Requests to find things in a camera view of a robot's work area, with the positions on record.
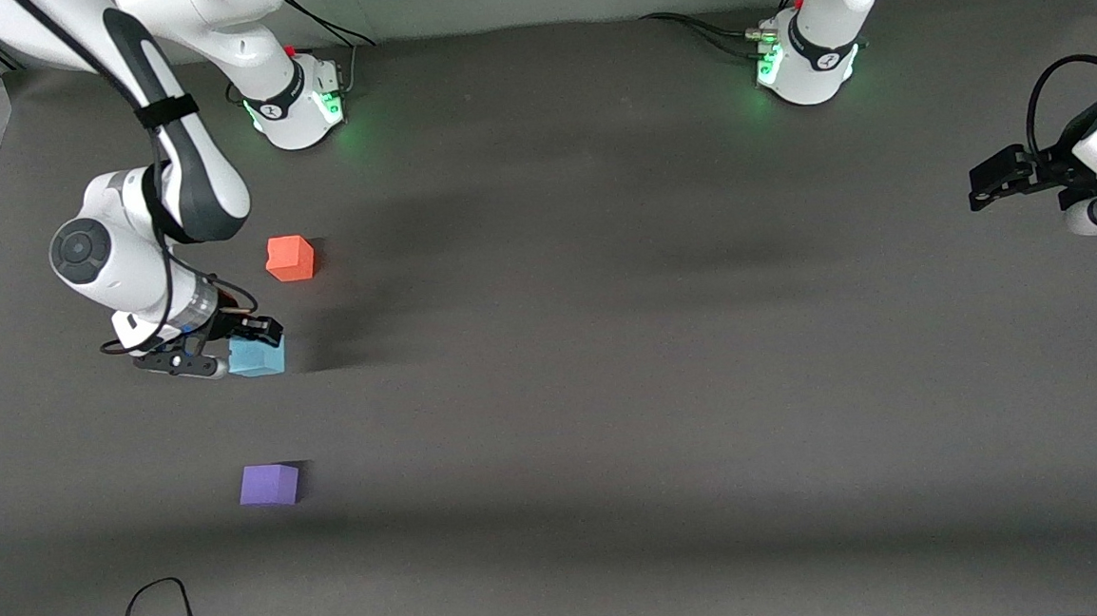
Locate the light blue foam block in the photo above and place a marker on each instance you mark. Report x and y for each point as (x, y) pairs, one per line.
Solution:
(257, 357)

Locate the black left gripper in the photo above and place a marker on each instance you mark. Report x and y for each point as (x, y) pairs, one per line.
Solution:
(1047, 169)

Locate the orange foam block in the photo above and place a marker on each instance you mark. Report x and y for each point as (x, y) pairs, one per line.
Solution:
(289, 258)

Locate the purple foam block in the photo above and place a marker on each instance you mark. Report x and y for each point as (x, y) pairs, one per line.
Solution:
(269, 485)

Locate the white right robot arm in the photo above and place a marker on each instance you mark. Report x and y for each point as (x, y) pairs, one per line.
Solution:
(107, 259)

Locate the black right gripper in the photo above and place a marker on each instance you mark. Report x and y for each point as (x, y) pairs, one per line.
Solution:
(235, 326)

